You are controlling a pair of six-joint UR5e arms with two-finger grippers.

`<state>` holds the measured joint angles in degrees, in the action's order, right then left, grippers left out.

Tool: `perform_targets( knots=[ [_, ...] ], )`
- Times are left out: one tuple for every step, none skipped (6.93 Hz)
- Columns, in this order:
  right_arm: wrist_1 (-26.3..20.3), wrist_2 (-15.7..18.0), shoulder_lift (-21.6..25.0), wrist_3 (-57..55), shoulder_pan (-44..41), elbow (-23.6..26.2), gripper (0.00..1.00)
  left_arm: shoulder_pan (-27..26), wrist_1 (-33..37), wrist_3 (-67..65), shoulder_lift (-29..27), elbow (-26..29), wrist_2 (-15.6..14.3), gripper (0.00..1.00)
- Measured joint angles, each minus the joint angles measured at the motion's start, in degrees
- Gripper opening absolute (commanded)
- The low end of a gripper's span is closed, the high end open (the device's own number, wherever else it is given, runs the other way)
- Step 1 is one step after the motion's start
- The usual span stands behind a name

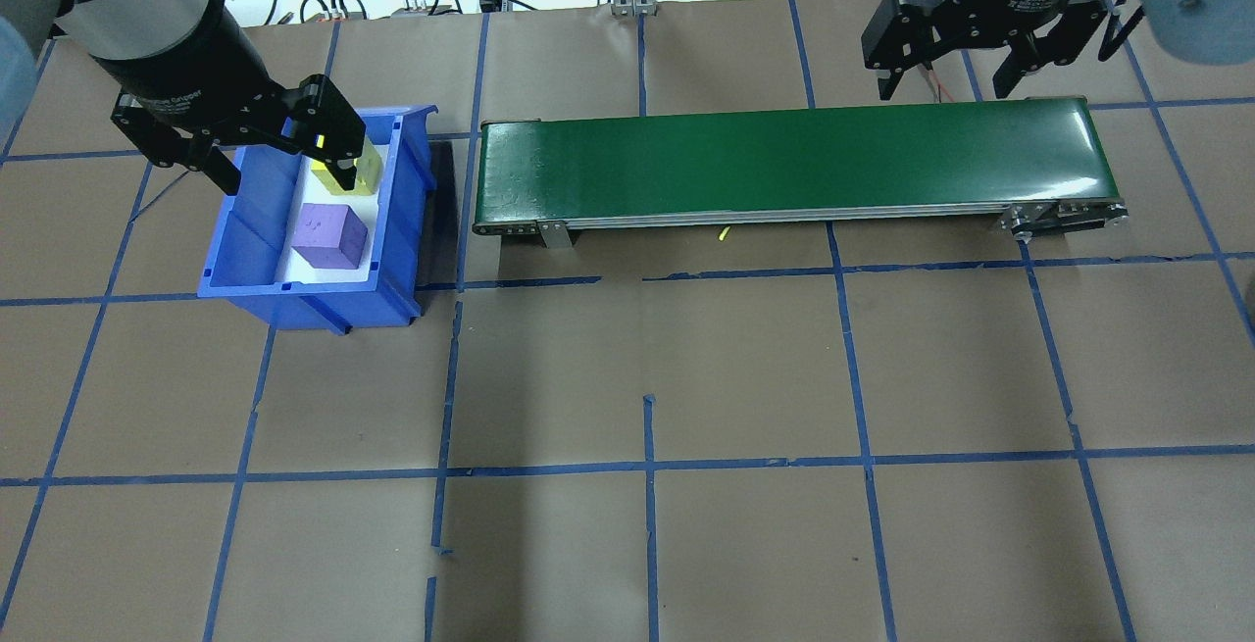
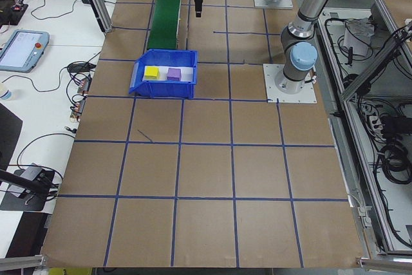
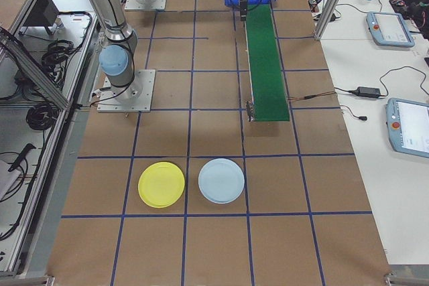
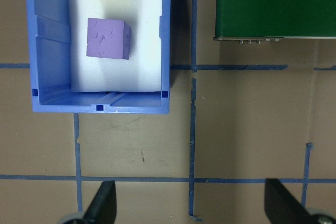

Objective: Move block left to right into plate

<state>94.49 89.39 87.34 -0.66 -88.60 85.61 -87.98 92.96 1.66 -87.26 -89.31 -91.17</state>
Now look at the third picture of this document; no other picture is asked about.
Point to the light blue plate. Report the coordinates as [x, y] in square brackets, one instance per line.
[221, 180]

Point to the yellow plate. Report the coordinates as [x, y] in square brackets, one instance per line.
[161, 183]

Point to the green conveyor belt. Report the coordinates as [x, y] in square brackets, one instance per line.
[264, 65]

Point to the small electronics driver board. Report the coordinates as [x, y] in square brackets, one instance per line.
[317, 5]

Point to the black power adapter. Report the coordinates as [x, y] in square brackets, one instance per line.
[368, 91]
[335, 17]

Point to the light blue teach pendant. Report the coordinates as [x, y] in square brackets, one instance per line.
[412, 128]
[390, 28]

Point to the black handheld connector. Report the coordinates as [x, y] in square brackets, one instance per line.
[25, 150]

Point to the white box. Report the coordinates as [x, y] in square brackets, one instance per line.
[6, 179]

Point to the aluminium corner bar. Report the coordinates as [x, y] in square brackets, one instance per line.
[27, 281]

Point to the aluminium profile post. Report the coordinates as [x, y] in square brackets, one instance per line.
[331, 4]

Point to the black box in frame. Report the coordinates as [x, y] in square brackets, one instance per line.
[40, 11]

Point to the V-shaped metal bar frame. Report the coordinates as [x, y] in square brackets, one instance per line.
[33, 68]

